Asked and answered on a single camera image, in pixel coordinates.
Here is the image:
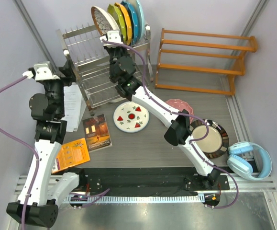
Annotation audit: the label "steel dish rack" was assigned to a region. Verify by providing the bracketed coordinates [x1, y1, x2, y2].
[55, 20, 154, 117]

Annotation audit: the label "brown floral pattern plate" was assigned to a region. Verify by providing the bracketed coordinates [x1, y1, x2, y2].
[91, 6, 120, 35]

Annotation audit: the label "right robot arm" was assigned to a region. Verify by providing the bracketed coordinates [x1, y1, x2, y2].
[103, 41, 220, 189]

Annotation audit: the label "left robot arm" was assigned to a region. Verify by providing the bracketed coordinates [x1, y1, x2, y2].
[6, 60, 87, 228]

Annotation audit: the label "orange wooden shelf rack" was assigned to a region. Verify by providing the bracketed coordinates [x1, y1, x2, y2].
[154, 28, 258, 96]

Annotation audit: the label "stack of white papers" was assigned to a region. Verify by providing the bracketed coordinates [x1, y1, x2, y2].
[62, 84, 86, 132]

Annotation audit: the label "orange plate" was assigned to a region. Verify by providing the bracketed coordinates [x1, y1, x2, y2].
[114, 2, 133, 46]

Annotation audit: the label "light blue plate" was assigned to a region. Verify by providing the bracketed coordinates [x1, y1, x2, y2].
[127, 0, 145, 41]

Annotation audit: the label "green plate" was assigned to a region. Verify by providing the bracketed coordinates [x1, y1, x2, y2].
[107, 4, 127, 43]

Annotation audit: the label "blue dotted plate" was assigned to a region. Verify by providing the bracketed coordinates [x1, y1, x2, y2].
[121, 0, 140, 46]

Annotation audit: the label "white strawberry plate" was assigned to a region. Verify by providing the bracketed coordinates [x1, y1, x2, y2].
[113, 102, 149, 133]

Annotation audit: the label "dark paperback book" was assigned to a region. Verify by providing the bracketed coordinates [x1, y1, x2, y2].
[82, 114, 112, 152]

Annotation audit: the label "pink dotted plate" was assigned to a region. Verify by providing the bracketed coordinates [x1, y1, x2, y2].
[162, 99, 194, 123]

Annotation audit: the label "orange booklet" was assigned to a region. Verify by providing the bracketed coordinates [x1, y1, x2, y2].
[52, 138, 90, 173]

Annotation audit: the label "dark rimmed cream plate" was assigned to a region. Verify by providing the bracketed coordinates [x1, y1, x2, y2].
[190, 119, 229, 159]

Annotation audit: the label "light blue headphones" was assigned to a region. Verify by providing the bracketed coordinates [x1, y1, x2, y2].
[227, 141, 273, 181]

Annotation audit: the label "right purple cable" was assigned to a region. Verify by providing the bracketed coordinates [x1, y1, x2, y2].
[102, 40, 239, 210]

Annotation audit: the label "purple cable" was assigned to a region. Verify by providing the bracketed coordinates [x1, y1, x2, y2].
[102, 40, 239, 210]
[0, 75, 111, 230]

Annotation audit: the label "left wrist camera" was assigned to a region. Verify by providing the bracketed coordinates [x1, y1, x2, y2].
[22, 61, 60, 81]

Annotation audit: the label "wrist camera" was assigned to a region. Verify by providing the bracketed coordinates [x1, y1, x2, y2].
[22, 61, 60, 81]
[100, 30, 123, 44]

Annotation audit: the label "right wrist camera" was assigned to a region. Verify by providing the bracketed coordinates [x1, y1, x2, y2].
[100, 30, 123, 44]

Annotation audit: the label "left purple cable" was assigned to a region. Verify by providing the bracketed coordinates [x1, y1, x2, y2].
[0, 75, 111, 230]

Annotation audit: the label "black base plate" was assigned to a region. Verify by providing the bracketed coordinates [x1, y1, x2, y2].
[65, 167, 230, 197]

